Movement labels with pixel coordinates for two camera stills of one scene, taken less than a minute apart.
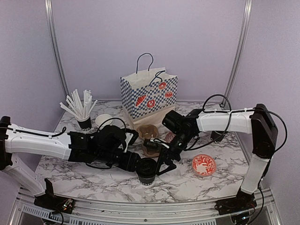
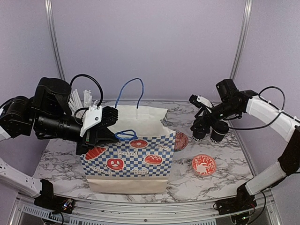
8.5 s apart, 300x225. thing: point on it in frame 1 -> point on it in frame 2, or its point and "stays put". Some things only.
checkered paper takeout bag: [147, 96] -> [140, 162]
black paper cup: [146, 179] -> [198, 136]
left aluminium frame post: [55, 44] stays put
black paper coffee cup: [216, 134] stays put
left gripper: [129, 164] -> [92, 137]
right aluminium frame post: [237, 57] stays put
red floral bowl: [204, 165] stays put
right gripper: [171, 155] -> [202, 120]
